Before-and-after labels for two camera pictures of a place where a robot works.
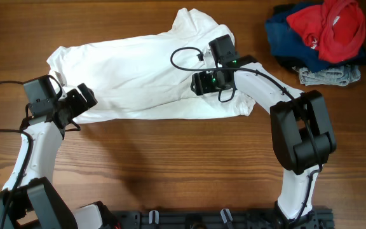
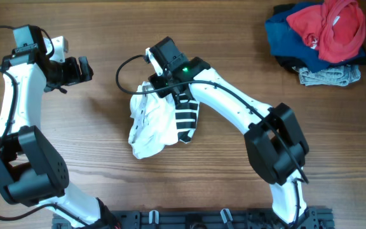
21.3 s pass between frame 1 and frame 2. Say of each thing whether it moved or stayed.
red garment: stayed
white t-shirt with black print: moved
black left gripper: moved
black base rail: stayed
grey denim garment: stayed
